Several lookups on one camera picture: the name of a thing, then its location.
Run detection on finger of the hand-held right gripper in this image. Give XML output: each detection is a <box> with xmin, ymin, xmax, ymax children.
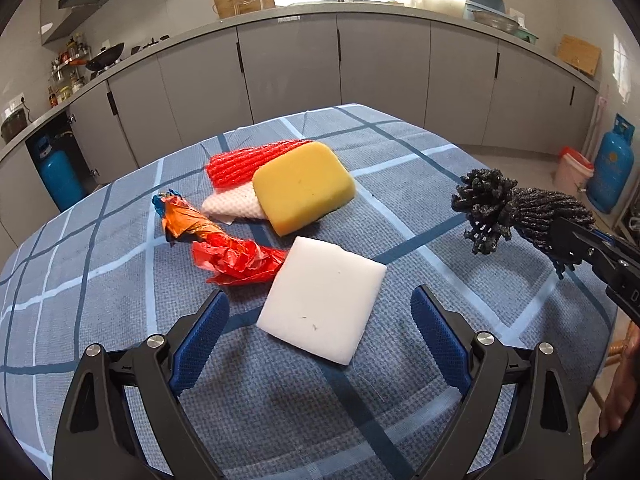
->
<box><xmin>594</xmin><ymin>229</ymin><xmax>640</xmax><ymax>256</ymax></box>
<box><xmin>548</xmin><ymin>216</ymin><xmax>632</xmax><ymax>286</ymax></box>

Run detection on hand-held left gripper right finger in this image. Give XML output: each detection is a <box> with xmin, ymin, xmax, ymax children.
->
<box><xmin>411</xmin><ymin>284</ymin><xmax>586</xmax><ymax>480</ymax></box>

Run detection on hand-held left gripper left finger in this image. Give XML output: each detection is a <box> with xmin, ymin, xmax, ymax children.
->
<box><xmin>52</xmin><ymin>288</ymin><xmax>231</xmax><ymax>480</ymax></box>

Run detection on black scrubber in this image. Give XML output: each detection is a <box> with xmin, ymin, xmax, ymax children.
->
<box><xmin>451</xmin><ymin>167</ymin><xmax>597</xmax><ymax>280</ymax></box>

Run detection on red wrapper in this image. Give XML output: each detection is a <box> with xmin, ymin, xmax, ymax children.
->
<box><xmin>192</xmin><ymin>232</ymin><xmax>290</xmax><ymax>286</ymax></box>

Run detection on white foam block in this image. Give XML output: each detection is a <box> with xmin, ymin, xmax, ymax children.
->
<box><xmin>256</xmin><ymin>236</ymin><xmax>387</xmax><ymax>366</ymax></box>

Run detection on white foam net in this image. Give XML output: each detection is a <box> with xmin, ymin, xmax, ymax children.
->
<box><xmin>201</xmin><ymin>183</ymin><xmax>268</xmax><ymax>224</ymax></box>

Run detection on red foam net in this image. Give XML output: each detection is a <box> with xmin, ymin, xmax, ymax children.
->
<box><xmin>207</xmin><ymin>138</ymin><xmax>313</xmax><ymax>193</ymax></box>

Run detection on yellow sponge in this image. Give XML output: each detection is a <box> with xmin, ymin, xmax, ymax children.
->
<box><xmin>252</xmin><ymin>141</ymin><xmax>357</xmax><ymax>237</ymax></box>

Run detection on person's right hand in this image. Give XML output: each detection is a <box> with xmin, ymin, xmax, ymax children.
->
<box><xmin>598</xmin><ymin>352</ymin><xmax>640</xmax><ymax>438</ymax></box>

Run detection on pink bucket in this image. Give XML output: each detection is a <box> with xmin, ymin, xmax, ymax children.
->
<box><xmin>552</xmin><ymin>147</ymin><xmax>596</xmax><ymax>201</ymax></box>

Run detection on blue gas cylinder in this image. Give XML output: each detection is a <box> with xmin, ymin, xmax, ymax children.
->
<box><xmin>31</xmin><ymin>135</ymin><xmax>86</xmax><ymax>211</ymax></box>
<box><xmin>586</xmin><ymin>114</ymin><xmax>636</xmax><ymax>213</ymax></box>

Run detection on red bag liner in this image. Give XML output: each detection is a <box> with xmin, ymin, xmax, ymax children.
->
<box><xmin>557</xmin><ymin>146</ymin><xmax>596</xmax><ymax>171</ymax></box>

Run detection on blue checked tablecloth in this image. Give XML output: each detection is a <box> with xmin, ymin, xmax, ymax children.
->
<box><xmin>0</xmin><ymin>104</ymin><xmax>618</xmax><ymax>480</ymax></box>

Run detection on wooden cutting board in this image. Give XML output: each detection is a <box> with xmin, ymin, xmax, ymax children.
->
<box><xmin>556</xmin><ymin>35</ymin><xmax>602</xmax><ymax>78</ymax></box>
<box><xmin>212</xmin><ymin>0</ymin><xmax>277</xmax><ymax>20</ymax></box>

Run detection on metal basin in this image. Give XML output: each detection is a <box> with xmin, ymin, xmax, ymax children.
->
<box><xmin>472</xmin><ymin>9</ymin><xmax>521</xmax><ymax>32</ymax></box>

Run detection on white plastic tub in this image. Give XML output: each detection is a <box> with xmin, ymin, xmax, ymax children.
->
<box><xmin>404</xmin><ymin>0</ymin><xmax>468</xmax><ymax>17</ymax></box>

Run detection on dark rice cooker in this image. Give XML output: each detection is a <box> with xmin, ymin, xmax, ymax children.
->
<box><xmin>1</xmin><ymin>109</ymin><xmax>30</xmax><ymax>143</ymax></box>

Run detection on grey base cabinets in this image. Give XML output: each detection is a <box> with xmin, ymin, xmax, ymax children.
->
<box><xmin>0</xmin><ymin>2</ymin><xmax>601</xmax><ymax>261</ymax></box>

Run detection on gas stove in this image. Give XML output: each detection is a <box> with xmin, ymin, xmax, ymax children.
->
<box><xmin>90</xmin><ymin>35</ymin><xmax>171</xmax><ymax>78</ymax></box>

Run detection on black wok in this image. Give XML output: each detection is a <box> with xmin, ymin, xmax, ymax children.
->
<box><xmin>85</xmin><ymin>43</ymin><xmax>126</xmax><ymax>72</ymax></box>

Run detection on spice rack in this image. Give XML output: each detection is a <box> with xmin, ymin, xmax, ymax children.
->
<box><xmin>50</xmin><ymin>35</ymin><xmax>91</xmax><ymax>83</ymax></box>

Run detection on pink broom handle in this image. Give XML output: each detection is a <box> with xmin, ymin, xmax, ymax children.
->
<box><xmin>590</xmin><ymin>87</ymin><xmax>608</xmax><ymax>161</ymax></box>

